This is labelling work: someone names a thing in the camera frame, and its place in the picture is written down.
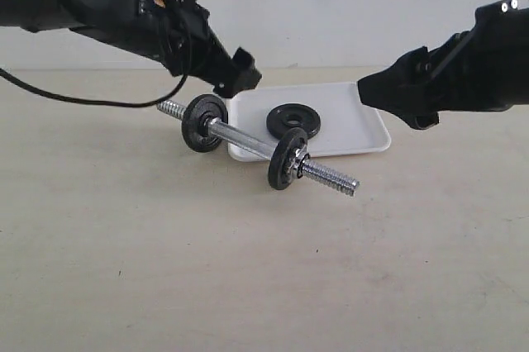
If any white plastic tray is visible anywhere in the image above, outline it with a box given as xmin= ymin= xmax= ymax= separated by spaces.
xmin=226 ymin=81 xmax=391 ymax=158

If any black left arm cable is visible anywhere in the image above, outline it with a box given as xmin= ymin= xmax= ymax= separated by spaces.
xmin=0 ymin=0 xmax=195 ymax=108

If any black weight plate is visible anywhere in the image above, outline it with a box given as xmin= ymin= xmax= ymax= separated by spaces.
xmin=265 ymin=103 xmax=322 ymax=139
xmin=181 ymin=94 xmax=228 ymax=153

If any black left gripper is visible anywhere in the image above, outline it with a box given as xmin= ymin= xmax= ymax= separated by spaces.
xmin=159 ymin=0 xmax=262 ymax=98

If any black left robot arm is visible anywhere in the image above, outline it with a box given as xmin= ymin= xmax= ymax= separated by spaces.
xmin=1 ymin=0 xmax=262 ymax=98

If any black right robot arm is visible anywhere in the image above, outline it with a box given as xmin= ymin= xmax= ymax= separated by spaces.
xmin=357 ymin=0 xmax=528 ymax=130

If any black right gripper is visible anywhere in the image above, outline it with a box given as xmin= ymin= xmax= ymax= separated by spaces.
xmin=357 ymin=0 xmax=525 ymax=129

